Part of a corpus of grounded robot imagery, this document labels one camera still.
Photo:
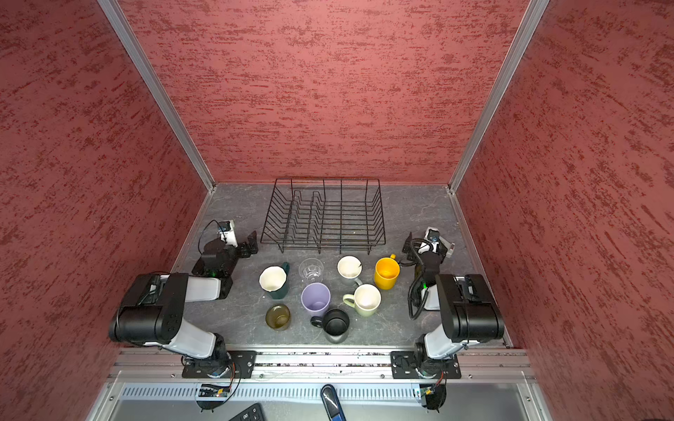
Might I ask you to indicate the clear glass cup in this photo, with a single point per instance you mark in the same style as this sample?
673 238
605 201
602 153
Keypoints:
311 270

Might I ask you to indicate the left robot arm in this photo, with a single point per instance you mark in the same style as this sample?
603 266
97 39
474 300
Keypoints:
151 313

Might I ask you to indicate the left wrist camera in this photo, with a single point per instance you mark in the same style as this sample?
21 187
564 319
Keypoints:
227 232

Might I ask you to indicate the light green mug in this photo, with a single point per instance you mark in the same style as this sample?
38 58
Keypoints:
365 300

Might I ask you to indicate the olive glass cup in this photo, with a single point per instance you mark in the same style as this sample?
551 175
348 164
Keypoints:
278 317

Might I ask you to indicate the black wire dish rack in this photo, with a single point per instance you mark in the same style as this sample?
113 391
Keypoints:
319 214

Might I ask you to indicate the yellow mug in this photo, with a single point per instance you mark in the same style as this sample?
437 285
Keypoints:
387 271

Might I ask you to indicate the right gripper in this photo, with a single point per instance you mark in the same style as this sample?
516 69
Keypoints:
421 247

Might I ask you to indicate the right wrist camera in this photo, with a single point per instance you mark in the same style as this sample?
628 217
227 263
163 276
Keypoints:
438 244

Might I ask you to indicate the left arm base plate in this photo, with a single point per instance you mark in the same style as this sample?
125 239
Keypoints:
238 364

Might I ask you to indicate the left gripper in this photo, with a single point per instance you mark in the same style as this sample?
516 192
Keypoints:
242 247

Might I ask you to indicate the dark green mug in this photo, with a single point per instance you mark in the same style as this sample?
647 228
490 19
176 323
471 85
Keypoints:
274 281

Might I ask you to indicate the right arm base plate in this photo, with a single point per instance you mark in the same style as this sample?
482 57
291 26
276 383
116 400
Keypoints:
408 365

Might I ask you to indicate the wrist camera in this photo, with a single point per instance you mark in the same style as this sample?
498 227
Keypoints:
227 232
438 244

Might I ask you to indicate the black blue handheld device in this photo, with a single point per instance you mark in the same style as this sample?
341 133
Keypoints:
331 402

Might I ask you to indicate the black mug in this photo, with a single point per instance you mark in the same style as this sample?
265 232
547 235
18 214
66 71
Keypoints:
335 325

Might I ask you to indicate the purple cup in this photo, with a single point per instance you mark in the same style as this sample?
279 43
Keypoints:
316 298

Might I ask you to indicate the white grey mug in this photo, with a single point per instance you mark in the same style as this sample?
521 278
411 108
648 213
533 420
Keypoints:
349 269

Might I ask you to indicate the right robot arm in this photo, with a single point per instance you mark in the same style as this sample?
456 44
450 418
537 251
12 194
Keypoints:
468 311

